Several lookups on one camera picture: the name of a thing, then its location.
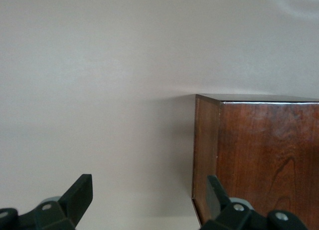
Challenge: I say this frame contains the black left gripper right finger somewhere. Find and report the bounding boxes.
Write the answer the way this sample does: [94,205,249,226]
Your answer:
[201,175,305,230]

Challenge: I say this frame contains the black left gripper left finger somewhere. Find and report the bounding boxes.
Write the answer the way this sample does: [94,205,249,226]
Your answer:
[0,174,93,230]

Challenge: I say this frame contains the dark wooden drawer cabinet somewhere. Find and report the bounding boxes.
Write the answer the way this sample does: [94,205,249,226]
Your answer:
[191,93,319,230]

